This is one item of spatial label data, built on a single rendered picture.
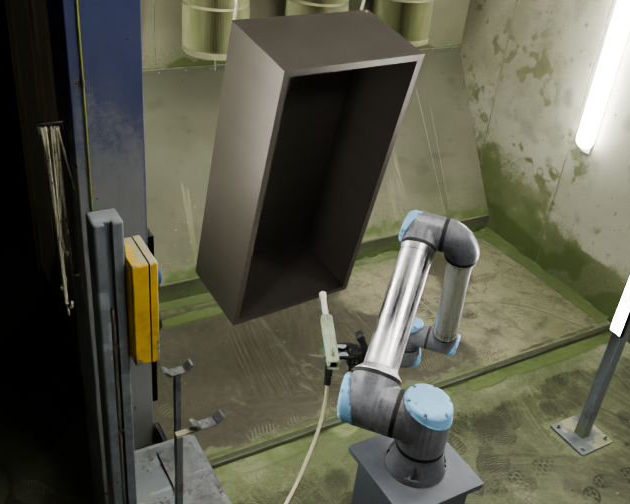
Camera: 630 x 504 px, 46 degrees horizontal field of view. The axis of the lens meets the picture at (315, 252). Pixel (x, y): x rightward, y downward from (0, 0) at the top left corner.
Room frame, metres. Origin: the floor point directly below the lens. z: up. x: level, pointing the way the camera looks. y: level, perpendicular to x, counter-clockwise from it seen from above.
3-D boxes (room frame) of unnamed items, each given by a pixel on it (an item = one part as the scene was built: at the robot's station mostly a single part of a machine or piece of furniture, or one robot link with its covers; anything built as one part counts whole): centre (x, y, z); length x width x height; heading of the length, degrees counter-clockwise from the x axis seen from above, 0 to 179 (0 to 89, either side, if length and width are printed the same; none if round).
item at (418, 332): (2.30, -0.41, 0.63); 0.12 x 0.09 x 0.12; 74
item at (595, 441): (2.51, -1.31, 0.01); 0.20 x 0.20 x 0.01; 33
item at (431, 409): (1.63, -0.37, 0.83); 0.17 x 0.15 x 0.18; 74
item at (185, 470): (1.33, 0.28, 0.95); 0.26 x 0.15 x 0.32; 33
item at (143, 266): (1.27, 0.37, 1.42); 0.12 x 0.06 x 0.26; 33
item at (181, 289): (3.57, 0.03, 0.11); 2.70 x 0.02 x 0.13; 123
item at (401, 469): (1.63, -0.38, 0.69); 0.19 x 0.19 x 0.10
